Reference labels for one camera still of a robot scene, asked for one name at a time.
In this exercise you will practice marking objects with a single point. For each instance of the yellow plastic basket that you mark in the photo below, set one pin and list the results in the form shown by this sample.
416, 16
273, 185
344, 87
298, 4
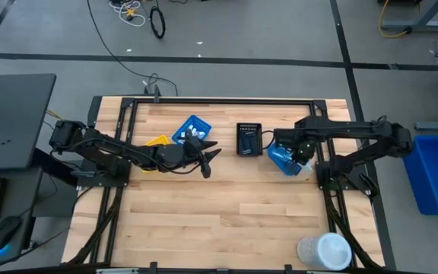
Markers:
160, 141

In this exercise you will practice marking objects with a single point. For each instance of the black plastic basket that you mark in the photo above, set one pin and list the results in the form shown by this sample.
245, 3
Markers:
242, 127

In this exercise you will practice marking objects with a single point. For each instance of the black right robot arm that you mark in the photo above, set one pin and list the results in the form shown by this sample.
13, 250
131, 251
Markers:
348, 129

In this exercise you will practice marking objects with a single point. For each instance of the black keyboard shelf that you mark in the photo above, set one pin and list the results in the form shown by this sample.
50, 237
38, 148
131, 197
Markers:
17, 190

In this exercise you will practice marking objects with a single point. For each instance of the grey metal stand base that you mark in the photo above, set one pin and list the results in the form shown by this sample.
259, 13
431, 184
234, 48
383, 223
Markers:
420, 26

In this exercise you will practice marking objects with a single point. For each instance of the toothbrush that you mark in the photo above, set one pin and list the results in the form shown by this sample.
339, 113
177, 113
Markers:
307, 166

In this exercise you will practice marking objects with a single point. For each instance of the black computer mouse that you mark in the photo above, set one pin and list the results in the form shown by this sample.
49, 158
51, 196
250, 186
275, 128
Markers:
4, 232

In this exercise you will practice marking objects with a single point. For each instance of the large blue storage bin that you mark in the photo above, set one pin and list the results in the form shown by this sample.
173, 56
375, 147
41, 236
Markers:
435, 175

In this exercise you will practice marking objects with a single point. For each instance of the black camera mount foot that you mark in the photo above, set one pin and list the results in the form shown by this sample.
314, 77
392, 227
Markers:
156, 93

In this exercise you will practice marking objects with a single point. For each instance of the blue translucent plastic container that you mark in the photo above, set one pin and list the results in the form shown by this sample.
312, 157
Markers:
280, 158

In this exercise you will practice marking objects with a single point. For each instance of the small blue slotted basket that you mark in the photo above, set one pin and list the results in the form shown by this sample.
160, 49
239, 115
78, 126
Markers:
194, 122

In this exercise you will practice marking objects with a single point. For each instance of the black aluminium table frame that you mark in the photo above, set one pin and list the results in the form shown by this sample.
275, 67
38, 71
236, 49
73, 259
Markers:
223, 101

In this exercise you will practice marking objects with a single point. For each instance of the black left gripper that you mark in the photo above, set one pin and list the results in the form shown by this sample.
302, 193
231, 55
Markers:
173, 156

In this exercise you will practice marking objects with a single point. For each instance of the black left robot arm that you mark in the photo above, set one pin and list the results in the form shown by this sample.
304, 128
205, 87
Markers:
101, 146

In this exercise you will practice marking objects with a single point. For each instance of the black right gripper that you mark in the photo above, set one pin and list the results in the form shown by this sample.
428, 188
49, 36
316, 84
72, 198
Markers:
304, 150

